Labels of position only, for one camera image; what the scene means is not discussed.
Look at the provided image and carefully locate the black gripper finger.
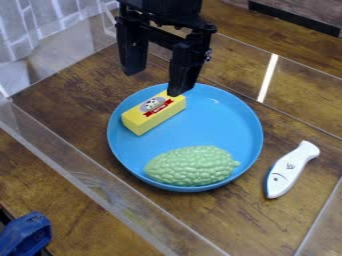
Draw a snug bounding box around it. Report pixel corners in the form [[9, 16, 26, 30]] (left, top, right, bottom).
[[116, 17, 149, 76], [166, 32, 212, 97]]

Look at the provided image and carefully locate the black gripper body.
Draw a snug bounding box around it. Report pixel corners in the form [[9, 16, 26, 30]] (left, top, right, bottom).
[[116, 0, 216, 44]]

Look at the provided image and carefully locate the white wooden fish toy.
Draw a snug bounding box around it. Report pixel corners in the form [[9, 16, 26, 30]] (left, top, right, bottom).
[[264, 141, 320, 199]]

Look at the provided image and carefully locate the blue clamp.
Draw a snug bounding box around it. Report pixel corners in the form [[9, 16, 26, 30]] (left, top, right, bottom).
[[0, 211, 51, 256]]

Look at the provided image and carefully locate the yellow butter brick toy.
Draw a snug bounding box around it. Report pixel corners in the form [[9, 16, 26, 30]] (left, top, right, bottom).
[[121, 91, 185, 136]]

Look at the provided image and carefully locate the white patterned cloth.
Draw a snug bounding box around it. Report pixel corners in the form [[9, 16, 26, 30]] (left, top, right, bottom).
[[0, 0, 118, 63]]

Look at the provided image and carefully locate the blue round tray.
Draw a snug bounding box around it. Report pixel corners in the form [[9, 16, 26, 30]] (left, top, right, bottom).
[[106, 84, 263, 192]]

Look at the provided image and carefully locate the green bumpy gourd toy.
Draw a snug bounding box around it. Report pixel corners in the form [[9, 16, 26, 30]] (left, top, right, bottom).
[[144, 145, 240, 186]]

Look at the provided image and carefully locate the clear acrylic enclosure wall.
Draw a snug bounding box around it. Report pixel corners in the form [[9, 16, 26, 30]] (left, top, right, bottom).
[[0, 0, 342, 256]]

